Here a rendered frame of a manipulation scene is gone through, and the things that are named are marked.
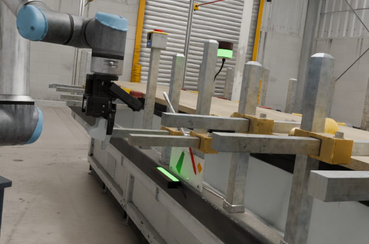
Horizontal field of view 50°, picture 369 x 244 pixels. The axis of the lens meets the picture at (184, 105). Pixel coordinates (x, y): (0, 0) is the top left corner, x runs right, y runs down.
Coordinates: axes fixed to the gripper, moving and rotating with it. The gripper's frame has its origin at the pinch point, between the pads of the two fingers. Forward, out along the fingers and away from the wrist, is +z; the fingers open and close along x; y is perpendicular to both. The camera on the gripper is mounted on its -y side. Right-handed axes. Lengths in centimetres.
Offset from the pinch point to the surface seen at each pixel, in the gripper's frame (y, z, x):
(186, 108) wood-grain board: -52, -7, -58
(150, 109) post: -32, -5, -53
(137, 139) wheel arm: -8.7, -2.3, 1.4
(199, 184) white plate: -29.6, 10.5, 4.4
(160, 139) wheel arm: -15.9, -2.6, 1.4
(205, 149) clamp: -29.8, -0.6, 4.8
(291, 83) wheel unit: -139, -25, -90
